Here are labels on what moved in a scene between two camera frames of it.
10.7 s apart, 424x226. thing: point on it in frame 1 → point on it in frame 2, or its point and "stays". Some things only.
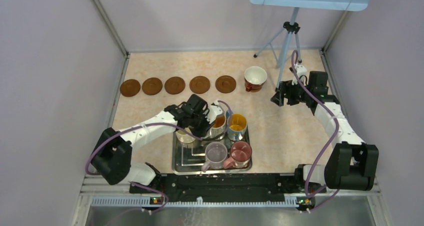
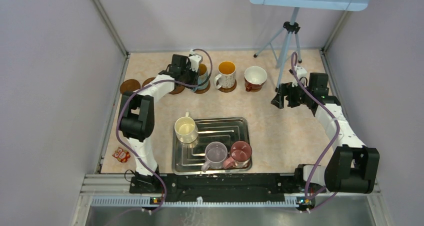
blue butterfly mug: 236,125 → 201,78
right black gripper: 285,87 stays
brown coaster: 130,88 stays
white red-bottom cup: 254,77 stays
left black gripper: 202,132 → 194,81
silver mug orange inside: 219,126 → 226,79
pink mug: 240,153 stays
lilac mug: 216,153 stays
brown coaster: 225,84 stays
